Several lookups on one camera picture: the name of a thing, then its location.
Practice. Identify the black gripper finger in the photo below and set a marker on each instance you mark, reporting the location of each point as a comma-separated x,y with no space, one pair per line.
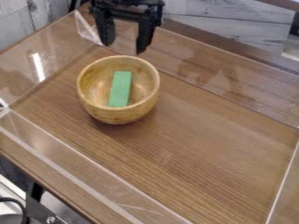
145,32
105,26

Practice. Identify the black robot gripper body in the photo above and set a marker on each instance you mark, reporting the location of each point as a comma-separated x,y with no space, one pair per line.
129,10

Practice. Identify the green rectangular block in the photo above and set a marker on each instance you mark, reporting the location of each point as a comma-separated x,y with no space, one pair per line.
120,89

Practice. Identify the brown wooden bowl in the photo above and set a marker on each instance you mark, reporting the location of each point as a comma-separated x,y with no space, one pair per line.
93,87

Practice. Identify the clear acrylic corner bracket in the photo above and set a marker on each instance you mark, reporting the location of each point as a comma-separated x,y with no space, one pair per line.
87,31

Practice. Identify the clear acrylic tray wall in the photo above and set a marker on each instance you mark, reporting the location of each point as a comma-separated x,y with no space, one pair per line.
204,160

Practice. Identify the black table leg frame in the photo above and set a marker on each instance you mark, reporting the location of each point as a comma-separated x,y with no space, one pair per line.
37,213

